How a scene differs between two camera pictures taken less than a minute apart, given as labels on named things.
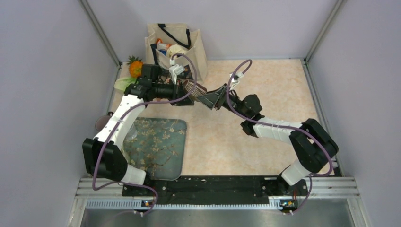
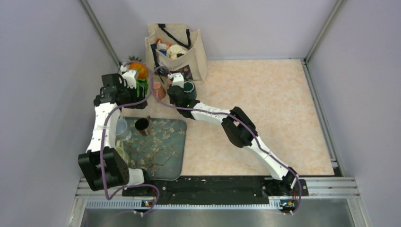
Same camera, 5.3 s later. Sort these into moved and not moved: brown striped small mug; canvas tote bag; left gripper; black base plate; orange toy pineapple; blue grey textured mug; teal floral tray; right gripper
Moved: blue grey textured mug; brown striped small mug; left gripper; right gripper
Not moved: canvas tote bag; black base plate; teal floral tray; orange toy pineapple
